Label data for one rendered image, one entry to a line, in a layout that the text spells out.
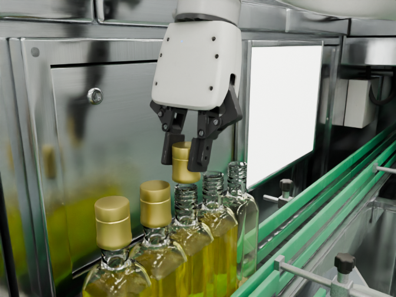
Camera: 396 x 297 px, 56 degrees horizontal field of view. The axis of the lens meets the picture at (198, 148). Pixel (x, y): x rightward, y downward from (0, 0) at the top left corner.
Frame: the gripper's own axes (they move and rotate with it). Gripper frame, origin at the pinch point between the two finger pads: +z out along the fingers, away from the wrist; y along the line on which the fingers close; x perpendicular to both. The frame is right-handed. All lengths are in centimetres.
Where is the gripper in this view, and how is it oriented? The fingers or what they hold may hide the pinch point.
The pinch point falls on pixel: (185, 152)
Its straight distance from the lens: 45.4
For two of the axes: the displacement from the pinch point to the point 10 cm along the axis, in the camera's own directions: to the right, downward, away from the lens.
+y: 7.9, 1.6, -6.0
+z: -1.6, 9.9, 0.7
